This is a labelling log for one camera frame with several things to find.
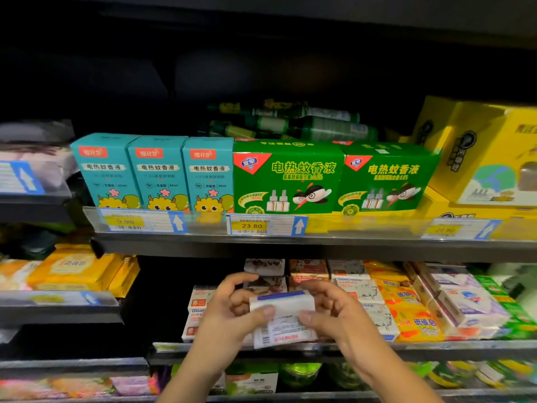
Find stack of white purple soap boxes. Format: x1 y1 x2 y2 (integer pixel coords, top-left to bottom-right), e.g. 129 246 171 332
403 261 513 339

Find person's right hand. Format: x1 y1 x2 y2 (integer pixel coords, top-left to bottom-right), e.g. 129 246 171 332
298 279 383 362

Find white blue price tag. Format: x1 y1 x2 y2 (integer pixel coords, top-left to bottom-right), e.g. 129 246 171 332
99 208 190 235
422 218 503 242
228 214 310 237
0 160 47 195

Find teal box pink flower print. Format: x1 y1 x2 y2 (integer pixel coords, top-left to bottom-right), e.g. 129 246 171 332
69 133 144 210
128 135 192 212

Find stack of floral soap boxes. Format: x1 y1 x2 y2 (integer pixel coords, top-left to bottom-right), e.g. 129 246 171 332
243 258 288 297

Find green box mosquito print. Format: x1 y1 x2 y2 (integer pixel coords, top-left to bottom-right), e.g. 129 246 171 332
334 142 441 213
232 140 347 217

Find white hand sanitizer bottle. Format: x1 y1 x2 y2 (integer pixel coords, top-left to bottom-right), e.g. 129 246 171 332
488 263 537 289

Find stack of pink soap boxes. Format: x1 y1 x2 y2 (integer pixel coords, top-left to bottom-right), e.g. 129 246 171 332
288 259 331 286

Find large yellow box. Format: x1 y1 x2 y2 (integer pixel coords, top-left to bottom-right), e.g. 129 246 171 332
411 96 537 207

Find dark green packets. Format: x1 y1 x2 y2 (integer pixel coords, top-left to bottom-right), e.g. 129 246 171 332
0 226 60 259

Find stack of yellow soap cartons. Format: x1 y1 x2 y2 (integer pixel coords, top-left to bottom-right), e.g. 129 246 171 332
27 245 141 299

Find orange white packet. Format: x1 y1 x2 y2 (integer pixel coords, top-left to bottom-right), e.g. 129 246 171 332
0 258 43 290

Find green white carton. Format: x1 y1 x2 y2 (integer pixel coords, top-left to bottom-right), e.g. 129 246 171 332
210 372 229 395
227 360 280 395

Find row of pink orange packets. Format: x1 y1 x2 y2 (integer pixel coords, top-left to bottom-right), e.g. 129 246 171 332
0 375 161 400

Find stack of green soap boxes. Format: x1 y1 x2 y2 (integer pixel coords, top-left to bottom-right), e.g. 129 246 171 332
474 273 537 339

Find stack of white plastic packs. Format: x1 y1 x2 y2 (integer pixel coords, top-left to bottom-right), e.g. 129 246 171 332
0 121 81 191

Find person's left hand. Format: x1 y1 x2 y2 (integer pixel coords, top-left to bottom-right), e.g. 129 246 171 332
195 273 276 366

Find white blue price strip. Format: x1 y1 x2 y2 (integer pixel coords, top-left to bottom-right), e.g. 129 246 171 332
0 289 123 307

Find stack of yellow soap boxes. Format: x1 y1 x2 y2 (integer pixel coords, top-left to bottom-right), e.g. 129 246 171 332
365 261 446 343

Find stack of white orange soap boxes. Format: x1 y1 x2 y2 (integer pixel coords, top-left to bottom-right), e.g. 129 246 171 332
327 260 402 343

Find row of dark green packs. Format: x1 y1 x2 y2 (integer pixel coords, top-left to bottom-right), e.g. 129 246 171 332
201 99 380 143

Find flat yellow box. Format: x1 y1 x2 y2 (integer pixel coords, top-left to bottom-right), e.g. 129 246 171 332
415 187 537 240

